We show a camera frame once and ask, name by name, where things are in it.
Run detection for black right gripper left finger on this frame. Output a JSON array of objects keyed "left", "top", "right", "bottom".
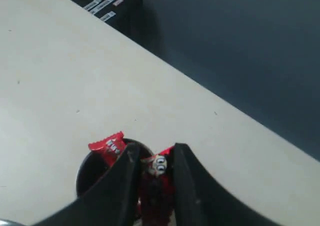
[{"left": 36, "top": 143, "right": 141, "bottom": 226}]

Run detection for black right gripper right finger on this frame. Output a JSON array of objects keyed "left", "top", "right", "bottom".
[{"left": 173, "top": 143, "right": 276, "bottom": 226}]

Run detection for red candy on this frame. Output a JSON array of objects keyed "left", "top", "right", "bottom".
[
  {"left": 139, "top": 146, "right": 175, "bottom": 225},
  {"left": 88, "top": 131, "right": 126, "bottom": 167}
]

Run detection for small steel cup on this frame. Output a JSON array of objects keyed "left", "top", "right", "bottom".
[{"left": 76, "top": 138, "right": 154, "bottom": 199}]

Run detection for black box with labels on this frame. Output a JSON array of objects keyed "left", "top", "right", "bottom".
[{"left": 71, "top": 0, "right": 161, "bottom": 55}]

